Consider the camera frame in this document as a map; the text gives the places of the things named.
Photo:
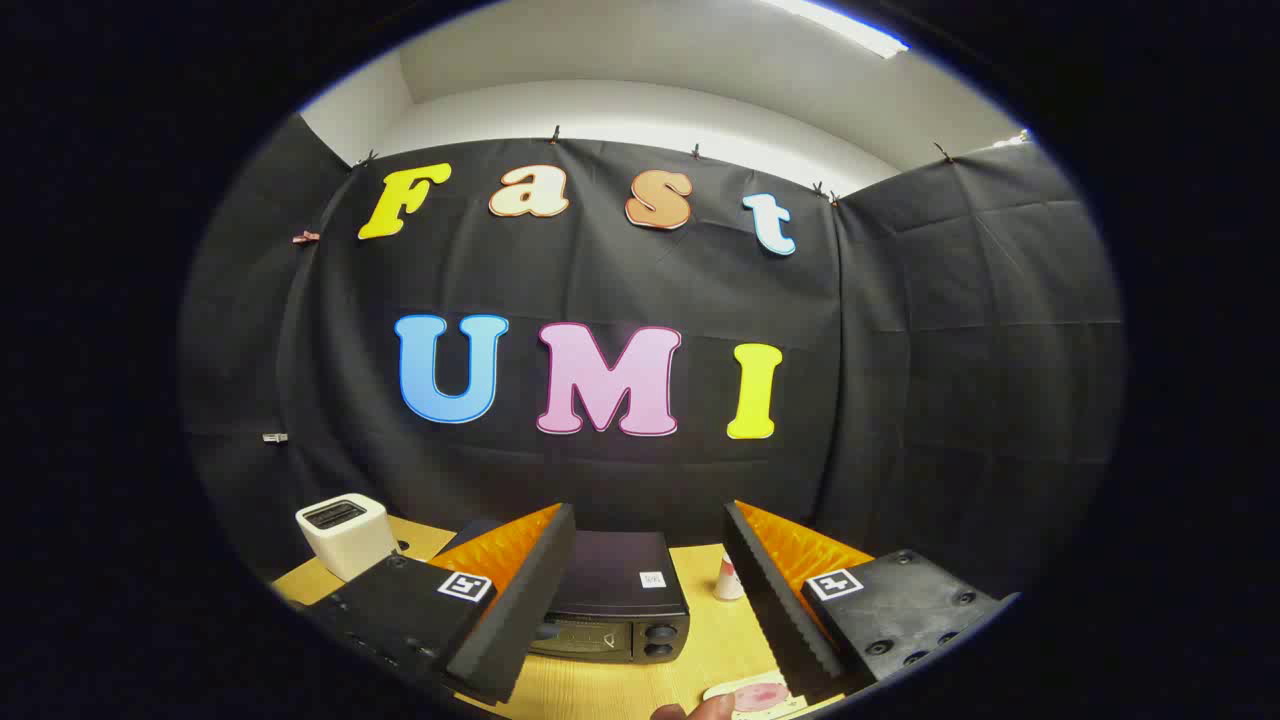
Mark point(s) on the clear plastic bottle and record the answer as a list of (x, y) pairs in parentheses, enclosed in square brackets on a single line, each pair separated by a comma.
[(729, 583)]

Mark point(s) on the white bread toaster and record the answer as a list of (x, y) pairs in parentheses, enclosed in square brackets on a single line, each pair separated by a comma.
[(345, 535)]

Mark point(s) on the black toaster oven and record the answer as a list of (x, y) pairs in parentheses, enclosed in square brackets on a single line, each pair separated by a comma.
[(615, 590)]

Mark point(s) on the pink ham slice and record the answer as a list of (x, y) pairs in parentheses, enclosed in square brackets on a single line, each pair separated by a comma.
[(760, 697)]

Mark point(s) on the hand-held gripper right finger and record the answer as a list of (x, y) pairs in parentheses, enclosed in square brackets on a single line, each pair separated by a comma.
[(770, 600)]

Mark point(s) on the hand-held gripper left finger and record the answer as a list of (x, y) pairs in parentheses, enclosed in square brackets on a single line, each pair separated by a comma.
[(530, 600)]

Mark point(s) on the cream square plate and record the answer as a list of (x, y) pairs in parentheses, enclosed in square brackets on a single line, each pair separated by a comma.
[(722, 691)]

